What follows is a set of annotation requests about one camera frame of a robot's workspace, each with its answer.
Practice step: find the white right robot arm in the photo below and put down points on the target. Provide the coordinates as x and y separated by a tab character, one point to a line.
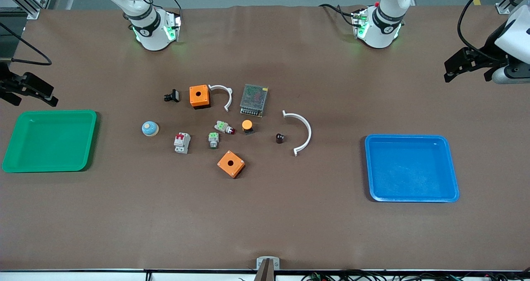
149	28

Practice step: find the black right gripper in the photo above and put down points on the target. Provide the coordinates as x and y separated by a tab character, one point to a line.
5	85

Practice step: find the metal mesh power supply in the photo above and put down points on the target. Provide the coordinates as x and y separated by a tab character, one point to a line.
254	100

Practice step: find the blue dome buzzer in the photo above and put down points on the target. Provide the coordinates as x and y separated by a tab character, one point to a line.
150	128

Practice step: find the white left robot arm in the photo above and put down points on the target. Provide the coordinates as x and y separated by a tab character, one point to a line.
381	24

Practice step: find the large white curved clamp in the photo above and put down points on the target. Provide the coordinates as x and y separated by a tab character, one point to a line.
307	130

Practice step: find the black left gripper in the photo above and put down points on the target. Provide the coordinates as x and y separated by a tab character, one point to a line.
487	51

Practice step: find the blue plastic tray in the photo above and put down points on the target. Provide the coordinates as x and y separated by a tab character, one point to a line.
412	169

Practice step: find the orange button box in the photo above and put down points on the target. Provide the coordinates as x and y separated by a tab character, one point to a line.
199	96
231	164

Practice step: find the white red circuit breaker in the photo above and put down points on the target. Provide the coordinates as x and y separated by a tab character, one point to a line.
181	142

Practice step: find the green switch with red lamp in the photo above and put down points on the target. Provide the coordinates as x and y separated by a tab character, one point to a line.
224	127

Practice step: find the green grey push switch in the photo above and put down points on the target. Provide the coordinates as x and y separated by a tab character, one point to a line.
213	140

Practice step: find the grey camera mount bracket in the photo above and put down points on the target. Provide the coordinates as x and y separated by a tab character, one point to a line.
268	265

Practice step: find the small white curved clamp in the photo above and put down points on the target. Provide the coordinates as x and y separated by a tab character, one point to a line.
227	94

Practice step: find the orange round push button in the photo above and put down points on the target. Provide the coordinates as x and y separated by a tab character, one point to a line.
247	126

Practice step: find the small black clip part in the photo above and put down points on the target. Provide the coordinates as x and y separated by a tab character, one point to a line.
172	95

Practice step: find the brown table mat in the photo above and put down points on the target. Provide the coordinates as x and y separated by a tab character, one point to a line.
290	223

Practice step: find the dark cylindrical capacitor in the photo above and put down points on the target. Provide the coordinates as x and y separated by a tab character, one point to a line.
280	138

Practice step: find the green plastic tray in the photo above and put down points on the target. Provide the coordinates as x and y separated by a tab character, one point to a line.
49	142

